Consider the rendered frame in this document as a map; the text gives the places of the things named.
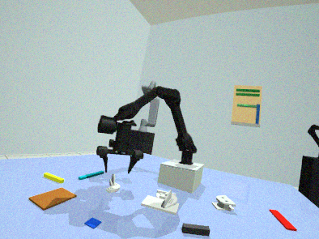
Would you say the brown flat plate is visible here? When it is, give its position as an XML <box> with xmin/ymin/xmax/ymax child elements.
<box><xmin>28</xmin><ymin>187</ymin><xmax>77</xmax><ymax>210</ymax></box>

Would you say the yellow rectangular bar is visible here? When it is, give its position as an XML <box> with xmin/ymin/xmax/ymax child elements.
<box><xmin>44</xmin><ymin>173</ymin><xmax>64</xmax><ymax>183</ymax></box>

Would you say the red flat bar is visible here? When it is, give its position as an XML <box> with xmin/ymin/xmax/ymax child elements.
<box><xmin>269</xmin><ymin>209</ymin><xmax>297</xmax><ymax>231</ymax></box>

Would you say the blue flat square plate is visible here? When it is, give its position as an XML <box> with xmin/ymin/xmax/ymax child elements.
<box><xmin>84</xmin><ymin>217</ymin><xmax>102</xmax><ymax>228</ymax></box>

